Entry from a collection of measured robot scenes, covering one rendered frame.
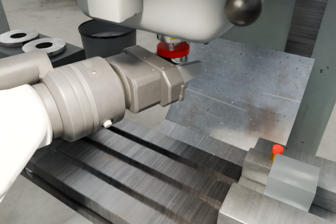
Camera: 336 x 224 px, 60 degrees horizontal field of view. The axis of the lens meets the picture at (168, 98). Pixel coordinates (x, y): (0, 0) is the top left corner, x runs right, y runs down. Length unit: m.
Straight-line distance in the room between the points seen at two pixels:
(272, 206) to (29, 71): 0.35
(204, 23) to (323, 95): 0.55
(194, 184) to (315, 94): 0.38
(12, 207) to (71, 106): 1.69
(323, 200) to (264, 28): 0.42
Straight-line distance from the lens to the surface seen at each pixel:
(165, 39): 0.40
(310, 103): 0.81
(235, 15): 0.25
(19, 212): 1.95
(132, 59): 0.40
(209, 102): 0.80
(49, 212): 1.88
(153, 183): 0.59
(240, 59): 0.78
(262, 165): 0.50
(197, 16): 0.28
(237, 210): 0.43
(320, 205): 0.52
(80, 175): 0.63
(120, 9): 0.29
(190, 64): 0.41
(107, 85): 0.34
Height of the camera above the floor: 1.43
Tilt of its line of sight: 33 degrees down
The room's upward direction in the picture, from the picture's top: straight up
